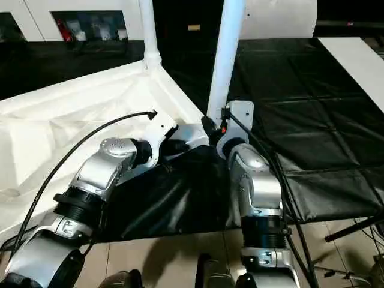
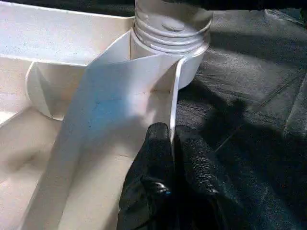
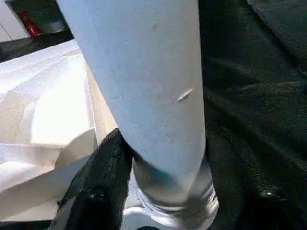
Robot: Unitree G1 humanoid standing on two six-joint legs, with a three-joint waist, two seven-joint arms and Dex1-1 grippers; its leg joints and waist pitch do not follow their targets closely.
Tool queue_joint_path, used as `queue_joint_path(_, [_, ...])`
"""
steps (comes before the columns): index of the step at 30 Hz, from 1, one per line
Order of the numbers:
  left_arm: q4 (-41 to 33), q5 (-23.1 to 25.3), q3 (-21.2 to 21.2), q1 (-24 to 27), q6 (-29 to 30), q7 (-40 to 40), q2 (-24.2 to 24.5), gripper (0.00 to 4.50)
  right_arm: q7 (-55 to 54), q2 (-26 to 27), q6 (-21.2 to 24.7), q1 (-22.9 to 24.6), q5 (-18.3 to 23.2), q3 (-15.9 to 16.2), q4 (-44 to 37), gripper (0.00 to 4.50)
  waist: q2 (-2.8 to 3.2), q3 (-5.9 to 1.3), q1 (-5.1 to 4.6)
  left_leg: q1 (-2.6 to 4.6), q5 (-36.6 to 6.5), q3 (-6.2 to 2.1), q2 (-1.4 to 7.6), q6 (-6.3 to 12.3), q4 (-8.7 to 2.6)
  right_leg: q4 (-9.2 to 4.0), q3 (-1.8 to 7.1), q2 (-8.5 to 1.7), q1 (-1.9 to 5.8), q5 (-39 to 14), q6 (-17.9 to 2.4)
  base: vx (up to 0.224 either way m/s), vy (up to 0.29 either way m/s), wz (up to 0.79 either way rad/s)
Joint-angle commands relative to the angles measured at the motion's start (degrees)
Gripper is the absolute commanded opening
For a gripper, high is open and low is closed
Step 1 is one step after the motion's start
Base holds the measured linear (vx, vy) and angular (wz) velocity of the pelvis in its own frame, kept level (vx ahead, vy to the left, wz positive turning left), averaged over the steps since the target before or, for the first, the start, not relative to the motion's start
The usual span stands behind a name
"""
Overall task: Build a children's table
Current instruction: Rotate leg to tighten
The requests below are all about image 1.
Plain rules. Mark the white plastic table leg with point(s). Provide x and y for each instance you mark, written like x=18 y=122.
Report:
x=149 y=33
x=227 y=60

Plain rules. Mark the white plastic table top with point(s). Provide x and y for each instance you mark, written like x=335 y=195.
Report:
x=60 y=126

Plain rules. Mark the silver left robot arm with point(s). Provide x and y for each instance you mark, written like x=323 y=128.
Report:
x=96 y=180

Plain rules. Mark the black work mat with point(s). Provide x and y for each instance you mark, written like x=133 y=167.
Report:
x=312 y=108

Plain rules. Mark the small yellow label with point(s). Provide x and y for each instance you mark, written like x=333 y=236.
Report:
x=194 y=27

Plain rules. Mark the black cabinet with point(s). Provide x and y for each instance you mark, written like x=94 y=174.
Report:
x=186 y=21

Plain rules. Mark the white plastic bag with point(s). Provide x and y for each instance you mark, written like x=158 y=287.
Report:
x=282 y=18

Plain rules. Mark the dark right robot foot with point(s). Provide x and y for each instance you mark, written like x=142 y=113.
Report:
x=215 y=273

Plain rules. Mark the dark robot foot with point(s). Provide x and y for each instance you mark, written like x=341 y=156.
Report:
x=122 y=280
x=215 y=273

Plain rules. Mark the dark left robot foot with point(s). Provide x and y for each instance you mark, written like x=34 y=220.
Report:
x=122 y=280

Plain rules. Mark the small bottles on shelf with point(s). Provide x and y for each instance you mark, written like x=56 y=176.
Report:
x=90 y=27

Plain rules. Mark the white flat sheet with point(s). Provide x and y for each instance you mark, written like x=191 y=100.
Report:
x=357 y=66

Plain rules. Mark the black rod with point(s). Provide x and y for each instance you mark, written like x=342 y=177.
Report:
x=357 y=227

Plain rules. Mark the white cabinet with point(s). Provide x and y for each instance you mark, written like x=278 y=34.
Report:
x=36 y=15

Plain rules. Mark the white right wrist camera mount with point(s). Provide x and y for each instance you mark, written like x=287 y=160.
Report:
x=240 y=120

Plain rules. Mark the chrome tube frame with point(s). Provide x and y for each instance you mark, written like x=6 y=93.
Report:
x=351 y=273

